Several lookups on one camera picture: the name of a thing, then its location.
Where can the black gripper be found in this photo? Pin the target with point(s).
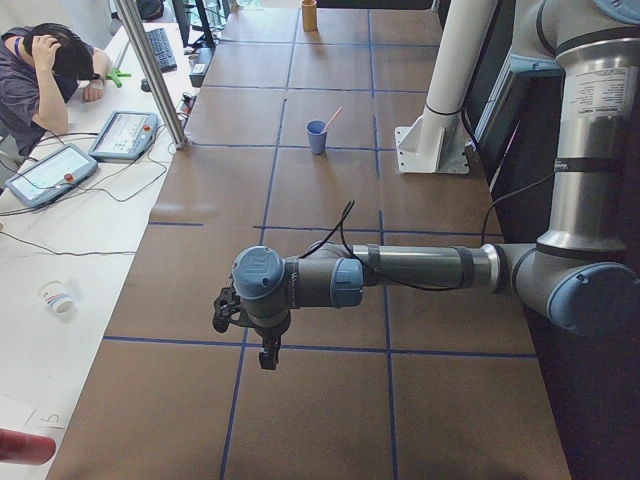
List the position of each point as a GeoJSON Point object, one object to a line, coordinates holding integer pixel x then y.
{"type": "Point", "coordinates": [270, 333]}

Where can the blue paper cup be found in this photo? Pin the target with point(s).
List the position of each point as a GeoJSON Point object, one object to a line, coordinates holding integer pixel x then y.
{"type": "Point", "coordinates": [316, 135]}

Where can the pink chopstick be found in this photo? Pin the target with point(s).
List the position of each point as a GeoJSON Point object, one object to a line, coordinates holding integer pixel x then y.
{"type": "Point", "coordinates": [328, 123]}

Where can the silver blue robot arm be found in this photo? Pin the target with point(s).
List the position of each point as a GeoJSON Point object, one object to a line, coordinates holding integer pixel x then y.
{"type": "Point", "coordinates": [572, 274]}

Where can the white paper cup on side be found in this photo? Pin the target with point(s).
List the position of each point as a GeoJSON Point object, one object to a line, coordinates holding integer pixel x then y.
{"type": "Point", "coordinates": [56, 296]}

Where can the tan wooden cup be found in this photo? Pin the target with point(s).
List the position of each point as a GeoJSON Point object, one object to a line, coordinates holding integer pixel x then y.
{"type": "Point", "coordinates": [309, 15]}

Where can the brown paper table cover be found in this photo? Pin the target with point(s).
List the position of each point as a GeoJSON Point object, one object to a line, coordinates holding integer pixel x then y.
{"type": "Point", "coordinates": [409, 385]}

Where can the far teach pendant tablet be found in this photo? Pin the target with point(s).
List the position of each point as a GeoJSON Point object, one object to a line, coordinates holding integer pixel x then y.
{"type": "Point", "coordinates": [125, 137]}

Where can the teach pendant tablet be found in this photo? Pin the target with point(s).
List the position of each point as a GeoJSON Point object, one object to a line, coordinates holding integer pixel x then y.
{"type": "Point", "coordinates": [52, 177]}
{"type": "Point", "coordinates": [125, 137]}

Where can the red cylinder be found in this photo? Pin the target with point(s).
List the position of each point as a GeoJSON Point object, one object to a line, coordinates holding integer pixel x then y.
{"type": "Point", "coordinates": [27, 449]}

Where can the near teach pendant tablet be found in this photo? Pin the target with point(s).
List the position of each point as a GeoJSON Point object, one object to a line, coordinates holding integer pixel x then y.
{"type": "Point", "coordinates": [52, 177]}

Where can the black keyboard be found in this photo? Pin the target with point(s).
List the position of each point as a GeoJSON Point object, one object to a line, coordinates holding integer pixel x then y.
{"type": "Point", "coordinates": [161, 49]}

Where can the black monitor stand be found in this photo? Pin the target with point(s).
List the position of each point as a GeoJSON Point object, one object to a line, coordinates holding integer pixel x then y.
{"type": "Point", "coordinates": [181, 10]}

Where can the green clamp tool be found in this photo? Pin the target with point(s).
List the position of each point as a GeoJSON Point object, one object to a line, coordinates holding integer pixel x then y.
{"type": "Point", "coordinates": [117, 76]}

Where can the person in dark shirt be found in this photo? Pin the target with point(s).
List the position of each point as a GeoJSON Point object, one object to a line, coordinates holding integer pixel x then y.
{"type": "Point", "coordinates": [41, 69]}

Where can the aluminium frame post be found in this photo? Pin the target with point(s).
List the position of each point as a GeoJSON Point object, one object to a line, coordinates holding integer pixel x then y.
{"type": "Point", "coordinates": [128, 13]}

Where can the white camera pole with base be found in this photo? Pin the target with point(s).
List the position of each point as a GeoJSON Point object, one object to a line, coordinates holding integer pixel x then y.
{"type": "Point", "coordinates": [435, 142]}

